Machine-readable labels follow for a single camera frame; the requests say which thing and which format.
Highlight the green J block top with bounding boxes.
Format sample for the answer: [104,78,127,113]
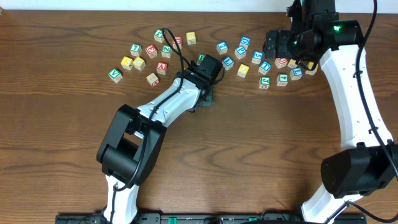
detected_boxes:
[154,29,164,43]

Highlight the green B block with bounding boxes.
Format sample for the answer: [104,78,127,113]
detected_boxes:
[197,54,205,65]

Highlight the green j block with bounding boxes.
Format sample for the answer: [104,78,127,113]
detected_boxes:
[154,29,164,43]
[259,76,271,89]

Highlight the green Z block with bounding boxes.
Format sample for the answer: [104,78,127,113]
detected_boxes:
[161,45,172,58]

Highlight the yellow A block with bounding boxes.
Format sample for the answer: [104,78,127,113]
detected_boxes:
[121,57,133,70]

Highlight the blue T block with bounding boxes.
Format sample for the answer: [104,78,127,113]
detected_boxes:
[258,60,272,75]

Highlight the blue 2 block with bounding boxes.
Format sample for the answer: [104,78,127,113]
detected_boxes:
[216,41,228,55]

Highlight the green 4 block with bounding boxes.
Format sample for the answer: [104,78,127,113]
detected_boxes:
[277,73,289,86]

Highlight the blue P block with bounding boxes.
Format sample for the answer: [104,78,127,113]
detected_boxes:
[234,46,247,60]

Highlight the yellow top block right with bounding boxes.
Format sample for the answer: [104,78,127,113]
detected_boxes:
[287,59,298,68]

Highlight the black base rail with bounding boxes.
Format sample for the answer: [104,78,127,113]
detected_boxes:
[55,212,368,224]

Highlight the yellow block far right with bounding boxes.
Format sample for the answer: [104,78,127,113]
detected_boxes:
[305,62,318,75]

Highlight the red V block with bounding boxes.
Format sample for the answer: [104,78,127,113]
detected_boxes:
[156,62,167,75]

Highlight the red U block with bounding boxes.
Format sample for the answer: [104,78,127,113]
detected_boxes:
[173,36,182,49]

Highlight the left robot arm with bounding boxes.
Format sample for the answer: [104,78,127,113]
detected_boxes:
[96,69,218,223]

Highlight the blue L block right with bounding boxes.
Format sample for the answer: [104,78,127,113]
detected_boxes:
[289,67,303,80]

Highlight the blue 5 block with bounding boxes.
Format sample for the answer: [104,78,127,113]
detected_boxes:
[251,50,264,64]

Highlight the red E block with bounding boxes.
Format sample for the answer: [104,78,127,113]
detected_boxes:
[145,44,158,58]

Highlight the red sided tan block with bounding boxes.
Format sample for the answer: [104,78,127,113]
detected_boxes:
[146,73,160,87]

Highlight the blue D block upper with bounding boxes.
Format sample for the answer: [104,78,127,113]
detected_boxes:
[239,36,251,49]

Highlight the green V block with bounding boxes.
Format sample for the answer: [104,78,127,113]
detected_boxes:
[108,68,123,83]

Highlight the yellow C block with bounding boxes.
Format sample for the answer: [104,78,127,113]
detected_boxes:
[133,57,146,71]

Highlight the blue l block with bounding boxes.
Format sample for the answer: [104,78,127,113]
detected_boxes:
[289,67,303,80]
[222,56,234,70]

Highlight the green 7 block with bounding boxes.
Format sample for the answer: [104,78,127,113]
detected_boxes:
[130,44,142,57]

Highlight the yellow O block right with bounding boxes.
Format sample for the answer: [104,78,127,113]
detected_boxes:
[237,63,249,78]

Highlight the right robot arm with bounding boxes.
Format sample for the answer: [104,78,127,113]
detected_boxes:
[263,0,397,223]

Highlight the blue L block centre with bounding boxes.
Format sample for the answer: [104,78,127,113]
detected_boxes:
[222,56,234,70]

